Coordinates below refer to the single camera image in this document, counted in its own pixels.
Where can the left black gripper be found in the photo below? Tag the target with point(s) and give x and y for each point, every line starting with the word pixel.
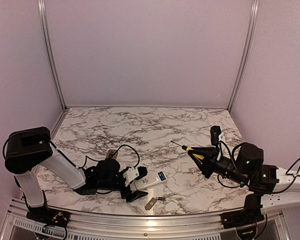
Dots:
pixel 136 195

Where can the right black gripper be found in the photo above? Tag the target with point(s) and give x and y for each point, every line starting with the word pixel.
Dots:
pixel 207 171

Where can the white battery compartment cover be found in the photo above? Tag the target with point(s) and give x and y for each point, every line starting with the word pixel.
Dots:
pixel 184 167

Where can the yellow handle screwdriver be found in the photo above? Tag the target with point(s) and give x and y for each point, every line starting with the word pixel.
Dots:
pixel 189 150

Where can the grey battery compartment cover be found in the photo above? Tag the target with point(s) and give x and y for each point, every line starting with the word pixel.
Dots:
pixel 151 203

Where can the blue AAA battery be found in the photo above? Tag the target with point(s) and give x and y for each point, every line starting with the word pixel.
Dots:
pixel 162 176

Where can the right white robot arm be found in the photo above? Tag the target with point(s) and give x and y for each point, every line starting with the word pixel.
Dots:
pixel 287 181

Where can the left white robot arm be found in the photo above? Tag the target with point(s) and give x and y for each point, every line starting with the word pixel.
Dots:
pixel 24 150

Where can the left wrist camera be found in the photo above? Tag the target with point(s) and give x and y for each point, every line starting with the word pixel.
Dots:
pixel 130 175

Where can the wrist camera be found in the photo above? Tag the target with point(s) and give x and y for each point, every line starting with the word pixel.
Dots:
pixel 216 135
pixel 130 175

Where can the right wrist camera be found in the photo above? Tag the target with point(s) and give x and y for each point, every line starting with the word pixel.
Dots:
pixel 216 135

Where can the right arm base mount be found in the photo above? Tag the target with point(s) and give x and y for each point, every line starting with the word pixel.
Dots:
pixel 250 214

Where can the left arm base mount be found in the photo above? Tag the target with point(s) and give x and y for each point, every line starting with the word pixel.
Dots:
pixel 48 216

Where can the front aluminium table rail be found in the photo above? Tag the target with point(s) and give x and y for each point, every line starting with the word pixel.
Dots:
pixel 99 226

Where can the right aluminium frame post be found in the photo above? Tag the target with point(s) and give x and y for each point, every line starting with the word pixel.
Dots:
pixel 252 22

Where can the aluminium frame post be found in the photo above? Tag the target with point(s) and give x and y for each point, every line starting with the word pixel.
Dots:
pixel 50 55
pixel 252 22

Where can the left aluminium frame post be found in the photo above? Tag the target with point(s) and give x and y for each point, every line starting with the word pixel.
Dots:
pixel 50 55

